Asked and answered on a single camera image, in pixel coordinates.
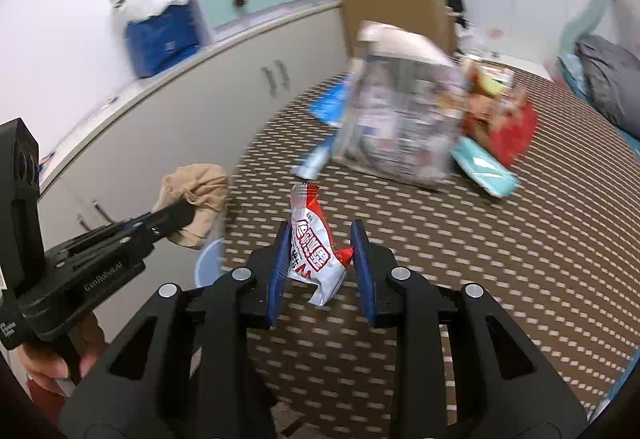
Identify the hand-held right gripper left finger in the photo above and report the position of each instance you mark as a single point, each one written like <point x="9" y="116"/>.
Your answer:
<point x="280" y="269"/>

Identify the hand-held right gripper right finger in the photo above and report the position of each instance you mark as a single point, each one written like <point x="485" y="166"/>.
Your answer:
<point x="361" y="269"/>

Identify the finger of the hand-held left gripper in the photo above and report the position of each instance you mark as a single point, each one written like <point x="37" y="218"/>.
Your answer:
<point x="170" y="221"/>

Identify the red white snack packet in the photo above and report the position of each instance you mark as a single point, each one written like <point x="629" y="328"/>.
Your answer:
<point x="315" y="249"/>

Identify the beige cloth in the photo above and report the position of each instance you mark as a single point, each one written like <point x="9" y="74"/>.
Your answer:
<point x="200" y="184"/>

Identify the light blue trash bin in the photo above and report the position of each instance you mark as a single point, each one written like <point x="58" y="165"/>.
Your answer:
<point x="207" y="264"/>

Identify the person's left hand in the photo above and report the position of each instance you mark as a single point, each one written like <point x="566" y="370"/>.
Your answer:
<point x="45" y="361"/>

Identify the silver wrapper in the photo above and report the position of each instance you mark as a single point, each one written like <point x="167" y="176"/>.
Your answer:
<point x="312" y="161"/>

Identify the grey white cabinet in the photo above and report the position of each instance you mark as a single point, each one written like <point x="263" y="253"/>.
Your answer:
<point x="175" y="109"/>

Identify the brown dotted tablecloth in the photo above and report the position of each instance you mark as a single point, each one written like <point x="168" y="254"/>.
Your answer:
<point x="500" y="269"/>

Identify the clear printed plastic bag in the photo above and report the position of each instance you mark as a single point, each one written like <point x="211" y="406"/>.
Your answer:
<point x="400" y="119"/>

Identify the teal packet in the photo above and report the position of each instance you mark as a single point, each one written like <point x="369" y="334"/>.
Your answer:
<point x="487" y="166"/>

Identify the blue packet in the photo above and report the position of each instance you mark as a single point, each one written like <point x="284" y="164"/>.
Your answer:
<point x="332" y="104"/>

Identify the blue bag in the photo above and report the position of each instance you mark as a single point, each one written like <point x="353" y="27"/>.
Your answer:
<point x="160" y="39"/>

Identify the cardboard box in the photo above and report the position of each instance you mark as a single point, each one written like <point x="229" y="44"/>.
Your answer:
<point x="400" y="9"/>

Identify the faint pink butterfly sticker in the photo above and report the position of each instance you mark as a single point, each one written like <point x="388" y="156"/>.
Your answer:
<point x="495" y="33"/>

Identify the blue bed sheet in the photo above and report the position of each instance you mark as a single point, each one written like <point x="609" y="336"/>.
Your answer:
<point x="572" y="74"/>

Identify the grey blanket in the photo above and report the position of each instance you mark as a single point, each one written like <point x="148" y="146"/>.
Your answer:
<point x="610" y="74"/>

